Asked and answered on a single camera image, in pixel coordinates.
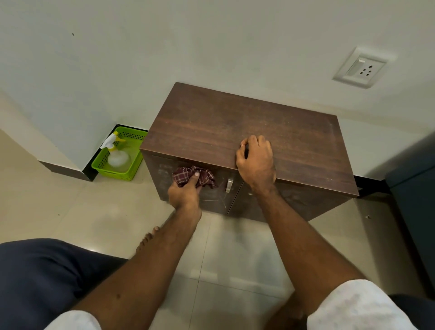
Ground person's right hand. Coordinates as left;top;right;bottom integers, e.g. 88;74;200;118
235;135;277;195

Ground person's left hand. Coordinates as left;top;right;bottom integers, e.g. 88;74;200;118
167;172;203;212

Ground maroon checked cleaning cloth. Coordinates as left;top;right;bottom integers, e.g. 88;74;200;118
172;165;218;189

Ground person's left forearm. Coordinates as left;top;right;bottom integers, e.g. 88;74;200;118
72;206;203;330

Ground person's right forearm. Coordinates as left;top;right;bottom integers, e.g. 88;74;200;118
251;185;367;317

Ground dark brown wooden cabinet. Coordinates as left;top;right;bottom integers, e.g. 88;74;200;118
139;82;361;222

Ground green plastic basket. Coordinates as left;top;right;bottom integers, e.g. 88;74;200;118
91;126;149;182

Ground person's left foot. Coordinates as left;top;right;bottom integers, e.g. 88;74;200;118
135;226;160;254

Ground clear spray bottle yellow nozzle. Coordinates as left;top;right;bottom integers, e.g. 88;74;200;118
99;131;132;172

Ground person's dark blue trousers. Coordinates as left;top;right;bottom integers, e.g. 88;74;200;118
0;238;435;330

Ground dark blue upholstered furniture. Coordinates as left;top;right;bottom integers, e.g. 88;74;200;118
384;132;435;294

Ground person's white left sleeve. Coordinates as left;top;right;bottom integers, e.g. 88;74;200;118
44;310;103;330

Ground person's white sleeve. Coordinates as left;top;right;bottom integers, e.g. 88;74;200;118
307;279;409;330
44;310;103;330

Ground person's white right sleeve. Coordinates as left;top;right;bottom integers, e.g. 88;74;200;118
307;279;409;330

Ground white wall socket with switch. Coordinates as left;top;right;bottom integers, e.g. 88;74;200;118
332;46;389;90

